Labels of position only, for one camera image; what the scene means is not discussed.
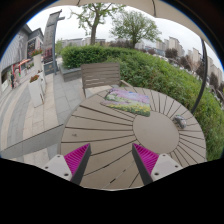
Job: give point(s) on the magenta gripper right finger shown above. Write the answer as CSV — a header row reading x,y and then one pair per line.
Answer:
x,y
152,166

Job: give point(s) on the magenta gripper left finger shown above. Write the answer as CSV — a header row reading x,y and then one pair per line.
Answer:
x,y
70,167

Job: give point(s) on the grey computer mouse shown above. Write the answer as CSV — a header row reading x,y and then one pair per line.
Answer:
x,y
180,120

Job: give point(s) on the near white flower planter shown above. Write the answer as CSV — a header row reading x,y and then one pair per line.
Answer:
x,y
35,90

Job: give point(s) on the white flower planter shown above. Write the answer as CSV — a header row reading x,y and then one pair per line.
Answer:
x,y
35,90
36,55

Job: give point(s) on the brown slatted chair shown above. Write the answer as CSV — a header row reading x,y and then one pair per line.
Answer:
x,y
100,74

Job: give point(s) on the green hedge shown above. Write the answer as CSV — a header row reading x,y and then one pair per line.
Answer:
x,y
142,70

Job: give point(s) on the far white flower planter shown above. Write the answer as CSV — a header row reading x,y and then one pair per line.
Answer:
x,y
36,55

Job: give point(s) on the tall grey sign pillar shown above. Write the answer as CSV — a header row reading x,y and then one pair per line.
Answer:
x,y
49,60

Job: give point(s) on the right tree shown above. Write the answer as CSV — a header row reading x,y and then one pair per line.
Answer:
x,y
134,26

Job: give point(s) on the tree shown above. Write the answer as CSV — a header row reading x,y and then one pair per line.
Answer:
x,y
134,26
94,14

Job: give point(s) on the left tree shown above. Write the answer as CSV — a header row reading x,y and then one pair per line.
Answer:
x,y
94,14

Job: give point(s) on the beige umbrella canopy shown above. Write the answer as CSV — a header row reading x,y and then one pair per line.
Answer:
x,y
156,8

